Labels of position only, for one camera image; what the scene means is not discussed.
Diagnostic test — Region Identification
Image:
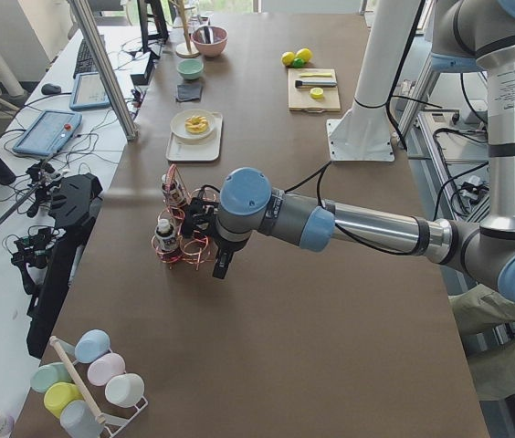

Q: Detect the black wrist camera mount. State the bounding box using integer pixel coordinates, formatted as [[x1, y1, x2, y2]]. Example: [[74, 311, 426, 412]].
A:
[[180, 184, 220, 238]]

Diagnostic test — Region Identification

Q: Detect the tea bottle front left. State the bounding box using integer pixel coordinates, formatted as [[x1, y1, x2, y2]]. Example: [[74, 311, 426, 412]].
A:
[[162, 182, 187, 208]]

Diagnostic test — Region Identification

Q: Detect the aluminium frame post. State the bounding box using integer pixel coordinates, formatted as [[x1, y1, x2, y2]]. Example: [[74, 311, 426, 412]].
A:
[[68, 0, 138, 141]]

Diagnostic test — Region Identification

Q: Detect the white serving tray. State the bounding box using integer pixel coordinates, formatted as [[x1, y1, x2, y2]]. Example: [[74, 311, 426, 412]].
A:
[[165, 109, 223, 162]]

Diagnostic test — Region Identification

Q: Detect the copper wire bottle rack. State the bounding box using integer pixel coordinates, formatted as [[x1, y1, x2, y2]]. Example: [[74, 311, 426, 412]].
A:
[[151, 164, 215, 270]]

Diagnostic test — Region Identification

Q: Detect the blue teach pendant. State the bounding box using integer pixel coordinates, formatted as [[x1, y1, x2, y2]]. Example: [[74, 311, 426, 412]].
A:
[[69, 72, 110, 111], [12, 110, 82, 157]]

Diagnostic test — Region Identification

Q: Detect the person in beige clothes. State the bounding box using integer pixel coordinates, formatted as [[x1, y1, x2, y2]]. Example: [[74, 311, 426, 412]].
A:
[[448, 285, 515, 402]]

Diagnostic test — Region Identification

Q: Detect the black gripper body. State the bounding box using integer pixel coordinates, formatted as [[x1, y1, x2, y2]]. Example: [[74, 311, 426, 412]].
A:
[[214, 235, 239, 265]]

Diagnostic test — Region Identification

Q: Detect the half lemon slice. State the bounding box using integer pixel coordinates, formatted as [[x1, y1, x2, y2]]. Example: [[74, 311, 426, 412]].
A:
[[310, 87, 324, 100]]

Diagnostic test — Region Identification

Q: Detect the yellow lemon upper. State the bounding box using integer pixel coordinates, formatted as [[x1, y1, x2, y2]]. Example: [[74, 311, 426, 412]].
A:
[[296, 47, 313, 63]]

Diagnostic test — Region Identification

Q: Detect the blue teach pendant far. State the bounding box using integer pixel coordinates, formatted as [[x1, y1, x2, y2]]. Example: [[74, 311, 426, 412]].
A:
[[69, 72, 110, 111]]

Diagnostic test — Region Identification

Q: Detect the mint green bowl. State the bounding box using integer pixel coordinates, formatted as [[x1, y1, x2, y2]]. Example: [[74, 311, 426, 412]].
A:
[[176, 58, 205, 80]]

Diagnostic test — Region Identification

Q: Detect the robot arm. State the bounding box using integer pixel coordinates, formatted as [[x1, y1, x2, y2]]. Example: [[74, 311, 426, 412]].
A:
[[205, 1, 515, 302]]

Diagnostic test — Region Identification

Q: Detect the wooden cutting board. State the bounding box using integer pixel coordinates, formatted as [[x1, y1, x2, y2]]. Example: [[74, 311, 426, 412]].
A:
[[288, 68, 341, 112]]

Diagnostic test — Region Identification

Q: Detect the steel muddler rod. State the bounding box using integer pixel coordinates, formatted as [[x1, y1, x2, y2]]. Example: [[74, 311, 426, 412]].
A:
[[294, 79, 337, 89]]

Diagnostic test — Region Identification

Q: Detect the yellow plastic knife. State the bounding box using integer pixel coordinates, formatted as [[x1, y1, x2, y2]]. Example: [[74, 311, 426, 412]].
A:
[[299, 72, 333, 78]]

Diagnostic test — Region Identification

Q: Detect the glazed ring doughnut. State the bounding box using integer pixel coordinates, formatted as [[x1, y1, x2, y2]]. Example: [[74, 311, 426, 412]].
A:
[[184, 115, 209, 135]]

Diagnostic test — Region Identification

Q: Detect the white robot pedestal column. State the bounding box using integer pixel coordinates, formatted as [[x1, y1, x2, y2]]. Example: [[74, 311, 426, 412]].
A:
[[327, 0, 425, 162]]

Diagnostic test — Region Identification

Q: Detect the green lime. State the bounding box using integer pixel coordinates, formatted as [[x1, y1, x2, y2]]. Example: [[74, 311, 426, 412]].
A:
[[290, 57, 306, 68]]

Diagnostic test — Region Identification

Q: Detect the blue teach pendant near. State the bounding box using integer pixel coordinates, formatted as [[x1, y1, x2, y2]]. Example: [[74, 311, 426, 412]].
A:
[[12, 110, 82, 157]]

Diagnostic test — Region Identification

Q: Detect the computer mouse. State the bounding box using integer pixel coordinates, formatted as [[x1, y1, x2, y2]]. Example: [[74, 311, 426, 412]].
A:
[[41, 83, 62, 96]]

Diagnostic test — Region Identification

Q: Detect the yellow lemon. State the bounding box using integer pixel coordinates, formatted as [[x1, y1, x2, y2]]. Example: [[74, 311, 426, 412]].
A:
[[281, 51, 296, 67], [296, 47, 313, 63]]

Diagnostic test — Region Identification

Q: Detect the white cup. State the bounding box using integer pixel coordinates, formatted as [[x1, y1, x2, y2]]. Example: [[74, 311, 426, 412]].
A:
[[104, 373, 145, 408]]

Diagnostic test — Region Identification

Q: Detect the green cup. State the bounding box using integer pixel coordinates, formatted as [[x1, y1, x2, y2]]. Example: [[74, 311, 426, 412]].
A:
[[30, 361, 73, 393]]

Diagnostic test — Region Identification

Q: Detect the yellow lemon lower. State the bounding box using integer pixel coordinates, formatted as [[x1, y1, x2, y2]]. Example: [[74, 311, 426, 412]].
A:
[[281, 51, 296, 67]]

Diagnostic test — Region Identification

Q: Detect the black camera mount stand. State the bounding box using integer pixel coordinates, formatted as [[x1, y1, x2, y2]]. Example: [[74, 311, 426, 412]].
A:
[[11, 160, 103, 359]]

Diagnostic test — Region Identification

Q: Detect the pink cup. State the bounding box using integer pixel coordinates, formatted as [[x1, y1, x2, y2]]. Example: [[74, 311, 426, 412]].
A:
[[87, 352, 126, 387]]

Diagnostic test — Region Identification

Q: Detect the yellow cup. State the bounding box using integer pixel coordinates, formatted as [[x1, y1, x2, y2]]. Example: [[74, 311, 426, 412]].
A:
[[43, 382, 83, 419]]

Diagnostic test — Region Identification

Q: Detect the black keyboard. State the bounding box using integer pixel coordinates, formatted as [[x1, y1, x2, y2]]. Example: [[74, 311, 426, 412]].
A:
[[72, 40, 98, 78]]

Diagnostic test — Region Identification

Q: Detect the white round plate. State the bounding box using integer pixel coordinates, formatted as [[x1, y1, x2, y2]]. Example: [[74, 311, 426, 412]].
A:
[[170, 109, 216, 141]]

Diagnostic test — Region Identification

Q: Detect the tea bottle front right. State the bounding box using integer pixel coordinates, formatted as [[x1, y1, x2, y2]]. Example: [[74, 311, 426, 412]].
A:
[[154, 218, 181, 263]]

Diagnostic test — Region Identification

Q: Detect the pink bowl with ice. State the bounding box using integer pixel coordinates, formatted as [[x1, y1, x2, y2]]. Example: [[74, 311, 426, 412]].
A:
[[191, 26, 228, 57]]

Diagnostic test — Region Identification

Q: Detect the grey folded cloth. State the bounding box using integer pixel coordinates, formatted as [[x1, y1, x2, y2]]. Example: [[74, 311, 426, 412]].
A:
[[175, 83, 203, 102]]

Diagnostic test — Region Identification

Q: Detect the tea bottle white cap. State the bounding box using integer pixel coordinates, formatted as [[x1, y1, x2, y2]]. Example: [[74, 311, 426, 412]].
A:
[[180, 198, 205, 238]]

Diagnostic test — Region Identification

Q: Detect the grey cup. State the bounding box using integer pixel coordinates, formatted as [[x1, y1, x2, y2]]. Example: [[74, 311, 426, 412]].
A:
[[59, 400, 104, 438]]

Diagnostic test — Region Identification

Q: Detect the light blue cup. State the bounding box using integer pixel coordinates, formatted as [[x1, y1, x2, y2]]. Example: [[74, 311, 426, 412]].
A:
[[75, 329, 110, 364]]

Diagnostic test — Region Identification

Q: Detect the white wire cup rack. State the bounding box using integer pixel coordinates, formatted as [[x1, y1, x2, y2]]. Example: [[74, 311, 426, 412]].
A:
[[48, 336, 149, 437]]

